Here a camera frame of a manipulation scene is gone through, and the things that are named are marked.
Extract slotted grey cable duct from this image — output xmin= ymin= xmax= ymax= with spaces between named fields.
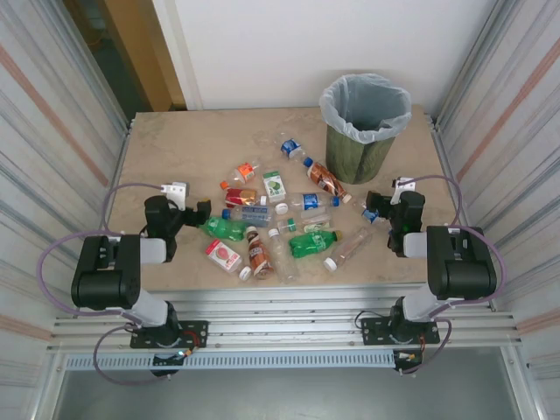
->
xmin=63 ymin=351 xmax=397 ymax=372

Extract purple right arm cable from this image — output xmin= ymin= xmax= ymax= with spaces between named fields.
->
xmin=400 ymin=173 xmax=508 ymax=377

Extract clear bottle orange label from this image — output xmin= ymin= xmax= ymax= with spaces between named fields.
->
xmin=218 ymin=159 xmax=263 ymax=192

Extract crushed clear bottle blue label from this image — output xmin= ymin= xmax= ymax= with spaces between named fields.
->
xmin=279 ymin=137 xmax=310 ymax=163

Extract water bottle bright blue label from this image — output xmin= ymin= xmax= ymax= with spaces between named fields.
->
xmin=286 ymin=192 xmax=342 ymax=211

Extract white bottle lime label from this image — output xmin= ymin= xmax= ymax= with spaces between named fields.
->
xmin=261 ymin=170 xmax=289 ymax=205

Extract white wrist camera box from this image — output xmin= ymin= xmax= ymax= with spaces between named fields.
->
xmin=391 ymin=176 xmax=416 ymax=206
xmin=159 ymin=179 xmax=188 ymax=207

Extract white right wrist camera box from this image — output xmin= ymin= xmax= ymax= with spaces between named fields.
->
xmin=391 ymin=176 xmax=416 ymax=206

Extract aluminium frame rails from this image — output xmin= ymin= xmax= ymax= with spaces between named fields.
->
xmin=46 ymin=282 xmax=525 ymax=354

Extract long clear bottle white cap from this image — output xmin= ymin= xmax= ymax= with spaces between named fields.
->
xmin=322 ymin=227 xmax=375 ymax=272

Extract white bottle red label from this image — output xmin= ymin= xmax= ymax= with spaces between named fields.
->
xmin=204 ymin=239 xmax=253 ymax=281

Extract translucent plastic bin liner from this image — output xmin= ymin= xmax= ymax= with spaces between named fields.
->
xmin=318 ymin=73 xmax=413 ymax=145

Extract green soda bottle yellow cap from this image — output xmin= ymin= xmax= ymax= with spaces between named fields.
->
xmin=199 ymin=216 xmax=250 ymax=242
xmin=287 ymin=229 xmax=345 ymax=259

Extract brown label bottle blue cap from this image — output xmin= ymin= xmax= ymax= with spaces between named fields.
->
xmin=303 ymin=157 xmax=354 ymax=205

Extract small bottle blue cap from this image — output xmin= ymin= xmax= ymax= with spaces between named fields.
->
xmin=360 ymin=205 xmax=390 ymax=227

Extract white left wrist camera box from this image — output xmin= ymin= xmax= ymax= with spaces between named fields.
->
xmin=159 ymin=179 xmax=188 ymax=207

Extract brown wooden door frame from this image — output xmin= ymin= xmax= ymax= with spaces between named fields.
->
xmin=102 ymin=0 xmax=187 ymax=113

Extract brown drink bottle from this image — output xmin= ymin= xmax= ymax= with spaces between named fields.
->
xmin=245 ymin=226 xmax=276 ymax=281

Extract green waste bin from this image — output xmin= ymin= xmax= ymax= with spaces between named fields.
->
xmin=325 ymin=124 xmax=397 ymax=185

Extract clear bottle grey-blue label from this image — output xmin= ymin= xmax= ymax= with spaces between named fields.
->
xmin=221 ymin=205 xmax=275 ymax=228

